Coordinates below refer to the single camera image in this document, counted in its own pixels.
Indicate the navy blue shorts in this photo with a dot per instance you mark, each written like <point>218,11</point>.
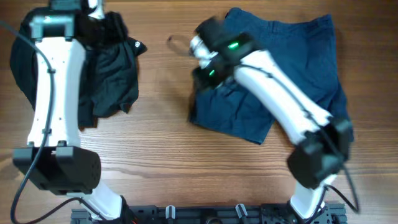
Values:
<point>306,53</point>

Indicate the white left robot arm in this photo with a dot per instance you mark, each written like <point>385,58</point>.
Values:
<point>53,159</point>

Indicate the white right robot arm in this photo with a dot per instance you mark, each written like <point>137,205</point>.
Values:
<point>321,140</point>

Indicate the black garment with logo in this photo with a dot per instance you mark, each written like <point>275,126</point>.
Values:
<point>108,82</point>

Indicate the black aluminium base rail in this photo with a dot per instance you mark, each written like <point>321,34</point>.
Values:
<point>266,213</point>

